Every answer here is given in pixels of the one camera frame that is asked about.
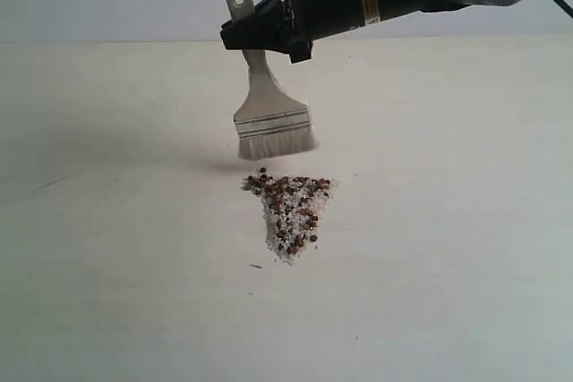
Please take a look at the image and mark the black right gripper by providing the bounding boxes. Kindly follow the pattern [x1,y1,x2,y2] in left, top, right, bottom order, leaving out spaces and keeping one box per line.
[220,0,361,64]

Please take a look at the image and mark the wooden handle paint brush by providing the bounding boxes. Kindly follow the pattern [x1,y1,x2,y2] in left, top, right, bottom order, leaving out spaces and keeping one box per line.
[222,0,320,161]

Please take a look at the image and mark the brown beans and white grains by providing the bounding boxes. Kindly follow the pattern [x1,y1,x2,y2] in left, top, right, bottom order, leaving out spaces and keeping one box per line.
[242,167,340,265]

